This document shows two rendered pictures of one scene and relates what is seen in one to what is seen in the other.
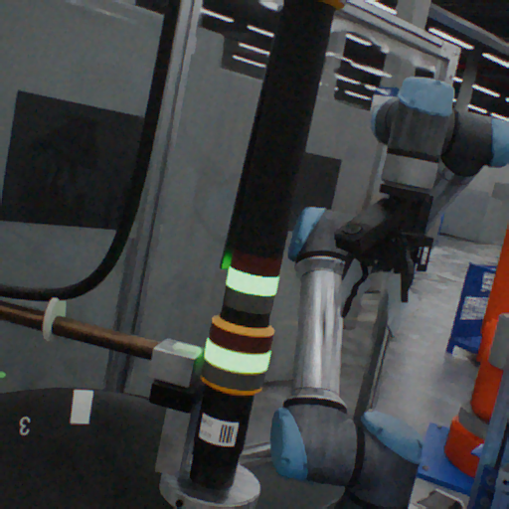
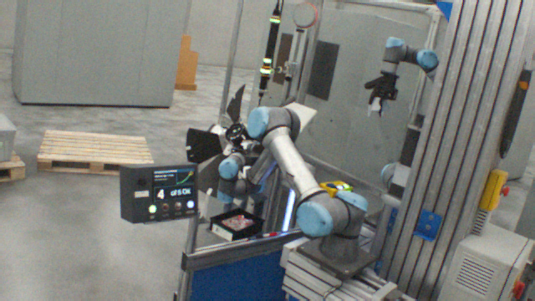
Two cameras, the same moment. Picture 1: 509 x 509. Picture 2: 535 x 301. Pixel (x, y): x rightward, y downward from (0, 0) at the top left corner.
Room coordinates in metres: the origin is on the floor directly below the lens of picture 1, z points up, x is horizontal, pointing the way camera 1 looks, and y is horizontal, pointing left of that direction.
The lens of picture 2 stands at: (0.64, -2.20, 1.78)
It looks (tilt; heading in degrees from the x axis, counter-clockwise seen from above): 16 degrees down; 93
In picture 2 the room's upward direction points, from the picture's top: 11 degrees clockwise
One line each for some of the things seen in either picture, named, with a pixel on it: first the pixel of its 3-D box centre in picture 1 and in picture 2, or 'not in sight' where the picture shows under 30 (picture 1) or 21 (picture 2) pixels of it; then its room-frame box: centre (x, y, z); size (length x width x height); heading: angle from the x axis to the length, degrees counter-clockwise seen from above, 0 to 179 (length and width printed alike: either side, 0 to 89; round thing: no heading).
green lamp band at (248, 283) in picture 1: (253, 279); not in sight; (0.46, 0.00, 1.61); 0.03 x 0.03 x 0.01
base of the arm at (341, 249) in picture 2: not in sight; (341, 240); (0.90, -0.71, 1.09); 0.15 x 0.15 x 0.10
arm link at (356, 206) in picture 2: not in sight; (348, 211); (0.90, -0.71, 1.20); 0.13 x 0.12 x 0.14; 45
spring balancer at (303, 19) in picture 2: not in sight; (304, 15); (0.58, 0.71, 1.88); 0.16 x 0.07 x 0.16; 170
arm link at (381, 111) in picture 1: (410, 124); (415, 55); (1.11, -0.20, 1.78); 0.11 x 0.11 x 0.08; 7
